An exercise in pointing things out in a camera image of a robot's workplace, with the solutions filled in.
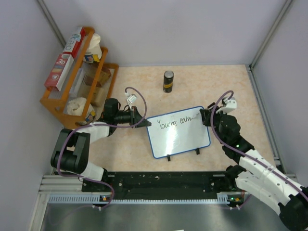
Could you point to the black Schweppes can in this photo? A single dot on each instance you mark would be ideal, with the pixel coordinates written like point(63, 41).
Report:
point(168, 81)

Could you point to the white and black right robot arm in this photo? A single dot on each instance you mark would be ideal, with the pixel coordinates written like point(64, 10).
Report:
point(254, 174)

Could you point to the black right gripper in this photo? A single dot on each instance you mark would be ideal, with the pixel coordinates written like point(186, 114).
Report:
point(206, 117)

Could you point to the white bag lower shelf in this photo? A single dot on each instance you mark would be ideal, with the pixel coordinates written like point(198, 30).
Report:
point(76, 106)

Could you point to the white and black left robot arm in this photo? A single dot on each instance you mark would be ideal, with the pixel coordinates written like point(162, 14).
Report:
point(71, 153)

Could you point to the tan wrapped soap block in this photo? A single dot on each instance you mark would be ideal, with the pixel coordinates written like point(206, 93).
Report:
point(98, 97)

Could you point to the clear plastic sheet pack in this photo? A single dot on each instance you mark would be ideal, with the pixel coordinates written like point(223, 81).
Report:
point(81, 79)

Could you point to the red and white foil box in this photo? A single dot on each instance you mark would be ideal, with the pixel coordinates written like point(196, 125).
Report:
point(59, 72)

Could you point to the grey slotted cable duct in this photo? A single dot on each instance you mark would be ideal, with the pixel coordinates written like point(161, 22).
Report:
point(221, 199)

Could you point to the blue framed whiteboard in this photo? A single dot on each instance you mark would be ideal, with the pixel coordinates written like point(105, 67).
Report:
point(176, 132)

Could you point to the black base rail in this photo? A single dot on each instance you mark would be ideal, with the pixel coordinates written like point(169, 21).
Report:
point(170, 185)

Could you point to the red and white wrap box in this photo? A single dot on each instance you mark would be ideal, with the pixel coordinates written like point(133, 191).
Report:
point(74, 42)

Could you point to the brown wrapped soap block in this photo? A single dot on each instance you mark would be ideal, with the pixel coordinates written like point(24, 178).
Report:
point(104, 75)

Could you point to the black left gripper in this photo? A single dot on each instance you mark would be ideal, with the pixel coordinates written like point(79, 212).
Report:
point(134, 116)

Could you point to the orange wooden shelf rack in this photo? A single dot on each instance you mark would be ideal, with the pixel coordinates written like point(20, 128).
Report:
point(56, 101)

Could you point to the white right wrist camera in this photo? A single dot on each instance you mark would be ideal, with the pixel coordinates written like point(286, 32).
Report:
point(228, 105)

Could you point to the white bag with cartoon label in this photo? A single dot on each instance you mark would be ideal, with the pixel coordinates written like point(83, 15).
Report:
point(93, 52)

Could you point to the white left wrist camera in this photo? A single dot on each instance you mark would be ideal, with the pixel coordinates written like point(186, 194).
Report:
point(131, 98)

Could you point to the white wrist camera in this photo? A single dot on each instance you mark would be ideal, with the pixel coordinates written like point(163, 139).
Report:
point(228, 105)
point(131, 98)

